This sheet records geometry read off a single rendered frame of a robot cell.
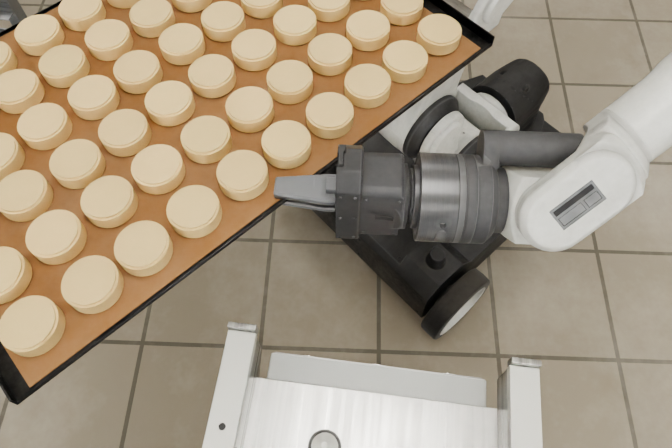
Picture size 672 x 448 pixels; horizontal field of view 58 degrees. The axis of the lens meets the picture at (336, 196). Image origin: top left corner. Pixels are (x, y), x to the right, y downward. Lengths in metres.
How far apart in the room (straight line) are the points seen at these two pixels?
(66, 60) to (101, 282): 0.28
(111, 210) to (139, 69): 0.17
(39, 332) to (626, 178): 0.52
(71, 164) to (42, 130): 0.06
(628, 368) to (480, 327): 0.37
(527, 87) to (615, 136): 1.03
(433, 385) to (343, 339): 0.90
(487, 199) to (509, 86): 1.03
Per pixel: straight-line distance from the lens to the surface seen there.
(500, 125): 1.54
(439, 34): 0.71
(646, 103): 0.61
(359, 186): 0.54
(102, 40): 0.75
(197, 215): 0.58
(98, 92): 0.70
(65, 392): 1.68
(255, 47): 0.70
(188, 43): 0.71
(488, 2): 0.98
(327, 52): 0.69
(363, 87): 0.65
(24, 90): 0.73
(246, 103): 0.64
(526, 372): 0.66
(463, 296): 1.44
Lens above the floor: 1.51
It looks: 60 degrees down
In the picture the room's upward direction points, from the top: straight up
